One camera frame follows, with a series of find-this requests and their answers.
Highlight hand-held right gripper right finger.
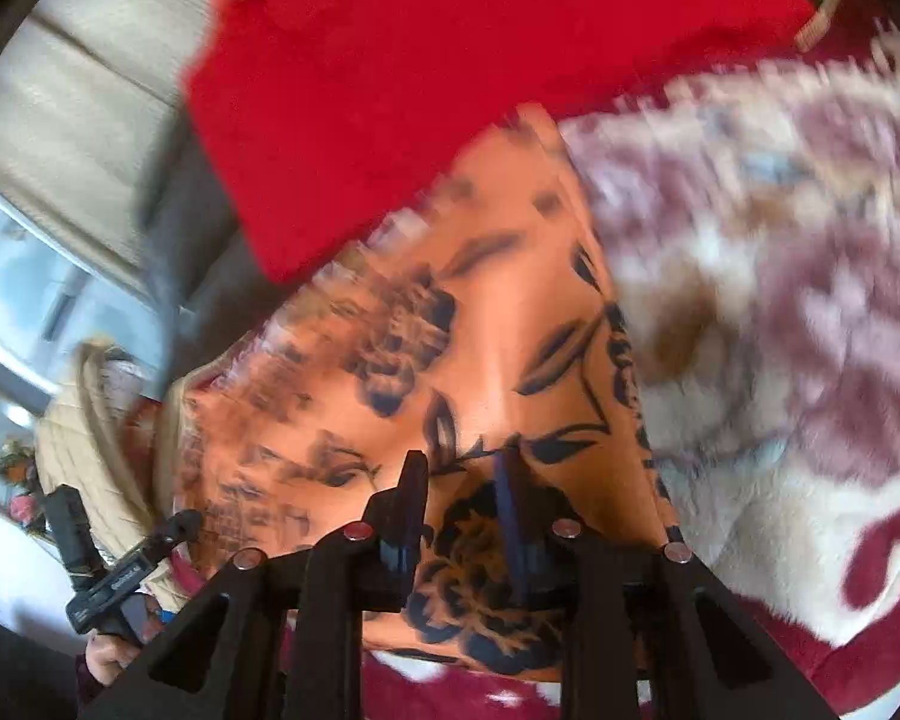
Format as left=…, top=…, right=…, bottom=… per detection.
left=495, top=448, right=818, bottom=720

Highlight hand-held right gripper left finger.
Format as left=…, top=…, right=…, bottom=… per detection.
left=82, top=450, right=431, bottom=720

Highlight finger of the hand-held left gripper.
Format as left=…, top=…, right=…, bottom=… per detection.
left=146, top=508, right=205, bottom=552

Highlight orange floral blouse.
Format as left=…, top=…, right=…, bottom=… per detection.
left=172, top=105, right=683, bottom=683

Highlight person's left forearm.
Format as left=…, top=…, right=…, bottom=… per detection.
left=73, top=649, right=110, bottom=710

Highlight person's left hand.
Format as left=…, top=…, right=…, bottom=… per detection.
left=82, top=592, right=170, bottom=695

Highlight beige quilted jacket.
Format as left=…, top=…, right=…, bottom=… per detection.
left=34, top=341, right=196, bottom=608

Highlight orange artificial flowers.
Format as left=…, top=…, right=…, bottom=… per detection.
left=0, top=439, right=46, bottom=533

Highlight floral maroon and cream blanket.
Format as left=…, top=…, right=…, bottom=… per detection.
left=131, top=0, right=900, bottom=720

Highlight red blanket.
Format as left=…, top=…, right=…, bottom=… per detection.
left=184, top=0, right=818, bottom=286

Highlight beige dotted curtain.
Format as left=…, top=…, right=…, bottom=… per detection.
left=0, top=0, right=226, bottom=293

